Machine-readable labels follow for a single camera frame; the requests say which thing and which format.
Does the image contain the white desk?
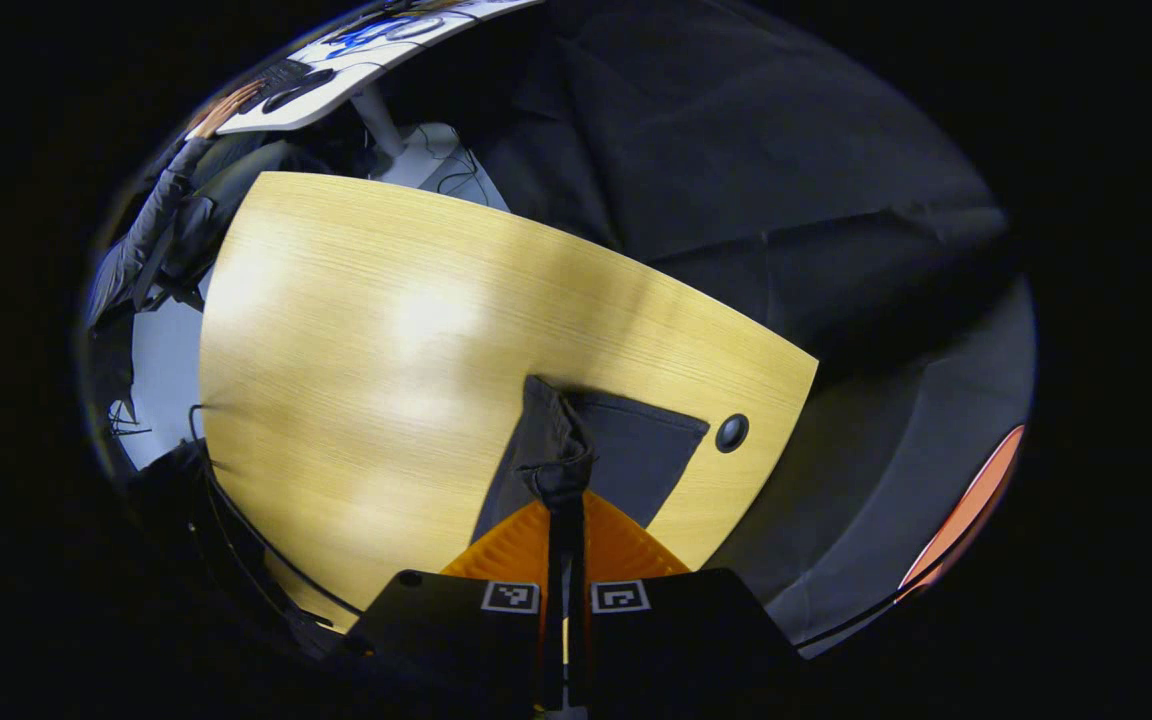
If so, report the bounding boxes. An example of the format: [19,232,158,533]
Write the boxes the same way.
[186,0,547,191]

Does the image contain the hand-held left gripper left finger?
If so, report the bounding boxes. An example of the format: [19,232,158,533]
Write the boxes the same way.
[341,493,567,720]

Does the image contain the black backdrop cloth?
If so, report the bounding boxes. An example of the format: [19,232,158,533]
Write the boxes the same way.
[476,0,1039,661]

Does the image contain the dark blue jeans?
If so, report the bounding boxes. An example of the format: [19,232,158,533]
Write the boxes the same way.
[471,375,712,546]

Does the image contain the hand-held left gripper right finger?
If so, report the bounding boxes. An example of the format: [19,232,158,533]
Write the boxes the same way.
[566,490,807,720]

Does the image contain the black cable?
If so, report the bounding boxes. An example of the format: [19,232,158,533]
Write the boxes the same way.
[184,404,369,617]

